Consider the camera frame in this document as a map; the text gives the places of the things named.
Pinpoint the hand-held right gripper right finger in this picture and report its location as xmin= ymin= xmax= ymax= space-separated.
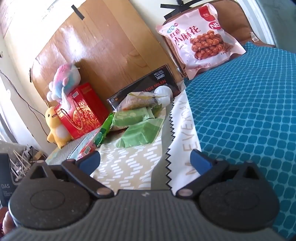
xmin=174 ymin=149 xmax=265 ymax=199

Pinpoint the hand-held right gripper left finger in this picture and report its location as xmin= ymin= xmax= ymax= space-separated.
xmin=29 ymin=151 xmax=115 ymax=199

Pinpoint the flat box with barcode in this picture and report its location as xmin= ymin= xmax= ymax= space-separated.
xmin=69 ymin=128 xmax=102 ymax=161

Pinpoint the narrow green snack packet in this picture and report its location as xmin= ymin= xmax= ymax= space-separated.
xmin=95 ymin=113 xmax=115 ymax=148

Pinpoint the light green checkered sheet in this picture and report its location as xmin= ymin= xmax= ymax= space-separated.
xmin=45 ymin=148 xmax=77 ymax=163

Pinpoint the white lettered cloth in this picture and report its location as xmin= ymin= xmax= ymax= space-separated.
xmin=165 ymin=90 xmax=201 ymax=193

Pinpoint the beige patterned cloth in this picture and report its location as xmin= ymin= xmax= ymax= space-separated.
xmin=89 ymin=97 xmax=176 ymax=193

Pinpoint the red gift box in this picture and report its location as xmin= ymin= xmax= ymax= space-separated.
xmin=54 ymin=82 xmax=110 ymax=141

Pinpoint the yellow plush toy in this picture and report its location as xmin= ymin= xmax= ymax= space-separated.
xmin=45 ymin=101 xmax=73 ymax=149

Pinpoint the bundle of wooden sticks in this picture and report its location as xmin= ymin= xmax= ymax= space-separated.
xmin=9 ymin=148 xmax=33 ymax=181

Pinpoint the clear snack bag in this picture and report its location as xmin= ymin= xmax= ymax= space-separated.
xmin=116 ymin=91 xmax=163 ymax=112

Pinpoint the white round object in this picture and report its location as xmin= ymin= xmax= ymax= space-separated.
xmin=154 ymin=85 xmax=174 ymax=108

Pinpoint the pastel plush toy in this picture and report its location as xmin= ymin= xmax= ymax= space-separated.
xmin=46 ymin=61 xmax=81 ymax=109

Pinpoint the dark box with white print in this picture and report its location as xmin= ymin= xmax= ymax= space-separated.
xmin=0 ymin=153 xmax=19 ymax=207

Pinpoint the wooden board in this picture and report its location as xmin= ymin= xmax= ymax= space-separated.
xmin=30 ymin=0 xmax=185 ymax=112

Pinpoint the pink snack bag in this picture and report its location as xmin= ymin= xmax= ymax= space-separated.
xmin=155 ymin=3 xmax=247 ymax=80

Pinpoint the black wall cable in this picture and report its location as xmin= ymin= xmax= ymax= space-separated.
xmin=0 ymin=71 xmax=54 ymax=144

